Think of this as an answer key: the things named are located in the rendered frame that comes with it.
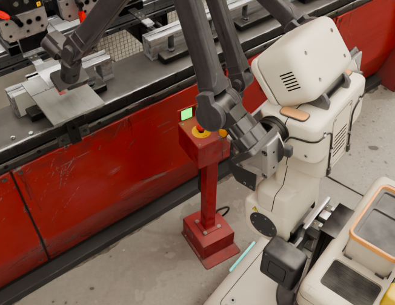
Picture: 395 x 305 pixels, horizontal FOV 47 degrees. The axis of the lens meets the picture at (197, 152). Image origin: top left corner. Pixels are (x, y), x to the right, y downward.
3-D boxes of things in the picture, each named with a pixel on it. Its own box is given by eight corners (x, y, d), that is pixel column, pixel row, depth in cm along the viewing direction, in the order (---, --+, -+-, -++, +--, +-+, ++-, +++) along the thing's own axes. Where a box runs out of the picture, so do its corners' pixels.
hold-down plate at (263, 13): (240, 32, 202) (241, 26, 200) (232, 26, 205) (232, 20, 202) (289, 11, 214) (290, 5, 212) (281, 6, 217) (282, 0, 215)
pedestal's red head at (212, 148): (199, 169, 175) (199, 136, 162) (178, 144, 185) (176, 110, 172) (242, 150, 182) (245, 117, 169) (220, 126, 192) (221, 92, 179)
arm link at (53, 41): (73, 53, 124) (94, 42, 130) (43, 22, 125) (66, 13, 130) (60, 79, 133) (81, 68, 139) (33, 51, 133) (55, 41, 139)
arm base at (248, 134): (253, 156, 106) (281, 127, 112) (231, 128, 105) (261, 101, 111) (233, 165, 113) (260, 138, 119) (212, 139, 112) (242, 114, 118)
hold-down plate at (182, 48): (165, 65, 185) (165, 59, 183) (157, 59, 188) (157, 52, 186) (223, 40, 198) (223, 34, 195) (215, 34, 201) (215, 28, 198)
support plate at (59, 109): (54, 127, 144) (54, 124, 143) (21, 85, 158) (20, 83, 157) (105, 104, 151) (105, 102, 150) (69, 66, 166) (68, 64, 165)
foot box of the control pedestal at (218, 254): (206, 270, 219) (206, 258, 210) (180, 232, 234) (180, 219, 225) (241, 252, 226) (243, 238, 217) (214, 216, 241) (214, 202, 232)
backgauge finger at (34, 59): (26, 77, 162) (23, 65, 159) (0, 43, 176) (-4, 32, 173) (58, 65, 167) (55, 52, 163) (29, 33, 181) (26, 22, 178)
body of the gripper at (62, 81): (49, 75, 141) (49, 64, 135) (79, 63, 146) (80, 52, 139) (59, 93, 141) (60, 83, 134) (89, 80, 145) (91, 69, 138)
